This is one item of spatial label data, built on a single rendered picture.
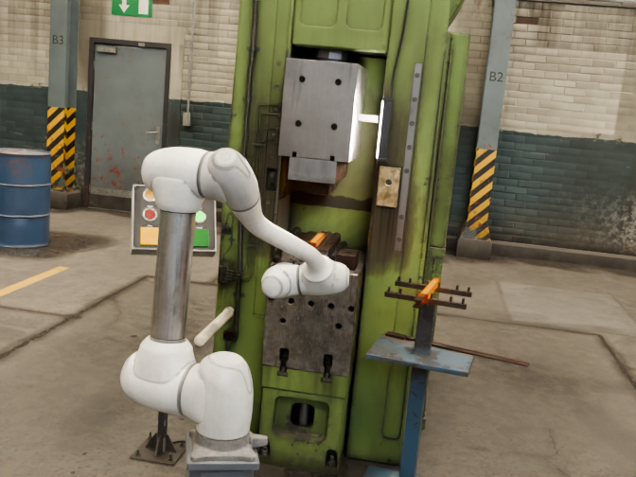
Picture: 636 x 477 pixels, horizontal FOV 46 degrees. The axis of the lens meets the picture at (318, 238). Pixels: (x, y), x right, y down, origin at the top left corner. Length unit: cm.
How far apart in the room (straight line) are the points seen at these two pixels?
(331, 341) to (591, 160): 641
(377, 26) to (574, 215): 629
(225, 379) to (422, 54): 171
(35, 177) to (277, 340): 466
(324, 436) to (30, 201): 478
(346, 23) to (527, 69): 598
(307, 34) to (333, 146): 50
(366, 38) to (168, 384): 174
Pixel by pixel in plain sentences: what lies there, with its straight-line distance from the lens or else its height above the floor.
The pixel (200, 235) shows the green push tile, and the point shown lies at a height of 102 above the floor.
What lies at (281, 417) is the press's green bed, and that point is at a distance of 342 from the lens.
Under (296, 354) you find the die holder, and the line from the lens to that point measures 325.
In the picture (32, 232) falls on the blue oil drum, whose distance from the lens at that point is 761.
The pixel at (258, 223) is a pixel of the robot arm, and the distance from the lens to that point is 222.
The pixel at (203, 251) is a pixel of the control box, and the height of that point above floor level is 96.
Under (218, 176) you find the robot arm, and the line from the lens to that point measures 202.
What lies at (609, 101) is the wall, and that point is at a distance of 925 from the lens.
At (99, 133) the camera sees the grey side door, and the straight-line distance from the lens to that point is 1005.
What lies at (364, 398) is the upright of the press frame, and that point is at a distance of 349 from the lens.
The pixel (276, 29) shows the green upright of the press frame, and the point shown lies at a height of 188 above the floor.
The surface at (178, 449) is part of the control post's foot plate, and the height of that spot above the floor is 1.
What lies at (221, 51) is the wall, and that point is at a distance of 948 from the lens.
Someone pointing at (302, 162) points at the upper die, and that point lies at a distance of 315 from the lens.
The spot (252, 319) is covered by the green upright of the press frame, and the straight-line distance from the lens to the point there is 346.
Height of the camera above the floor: 160
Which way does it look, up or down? 10 degrees down
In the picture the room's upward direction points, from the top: 5 degrees clockwise
